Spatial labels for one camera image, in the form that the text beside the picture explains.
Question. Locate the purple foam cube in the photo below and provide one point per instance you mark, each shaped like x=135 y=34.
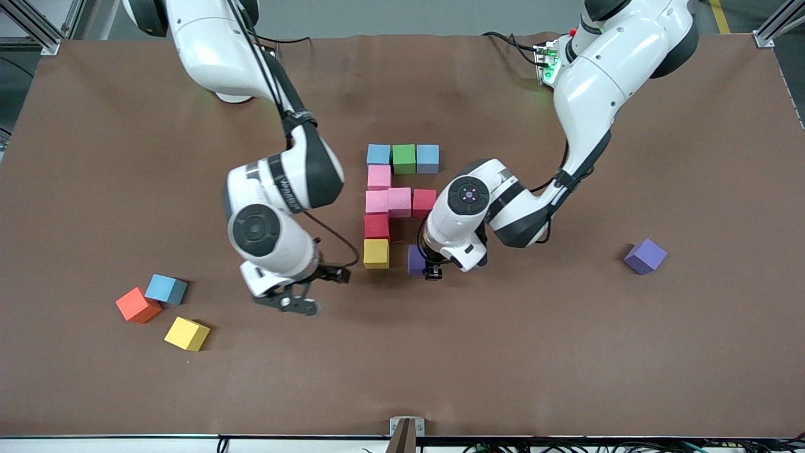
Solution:
x=646 y=254
x=414 y=260

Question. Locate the yellow foam cube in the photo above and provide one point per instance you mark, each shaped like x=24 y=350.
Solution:
x=186 y=332
x=376 y=253

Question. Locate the red foam cube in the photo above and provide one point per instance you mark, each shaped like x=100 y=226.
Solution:
x=422 y=201
x=377 y=226

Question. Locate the pink foam cube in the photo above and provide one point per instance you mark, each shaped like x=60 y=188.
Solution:
x=379 y=177
x=400 y=202
x=376 y=201

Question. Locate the blue foam cube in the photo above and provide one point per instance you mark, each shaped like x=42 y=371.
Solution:
x=378 y=154
x=427 y=158
x=165 y=288

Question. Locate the green foam cube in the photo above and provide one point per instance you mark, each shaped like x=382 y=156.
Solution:
x=404 y=158

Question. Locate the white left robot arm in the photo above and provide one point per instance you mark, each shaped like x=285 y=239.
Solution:
x=597 y=82

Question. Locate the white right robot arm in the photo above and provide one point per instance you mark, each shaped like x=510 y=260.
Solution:
x=214 y=50

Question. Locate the brown table mat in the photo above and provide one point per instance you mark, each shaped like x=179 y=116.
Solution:
x=352 y=365

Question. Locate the orange foam cube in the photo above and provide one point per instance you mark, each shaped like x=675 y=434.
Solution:
x=137 y=304

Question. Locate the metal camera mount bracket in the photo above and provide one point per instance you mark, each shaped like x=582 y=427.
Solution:
x=407 y=437

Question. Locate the aluminium frame post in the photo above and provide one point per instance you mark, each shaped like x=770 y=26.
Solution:
x=764 y=39
x=50 y=45

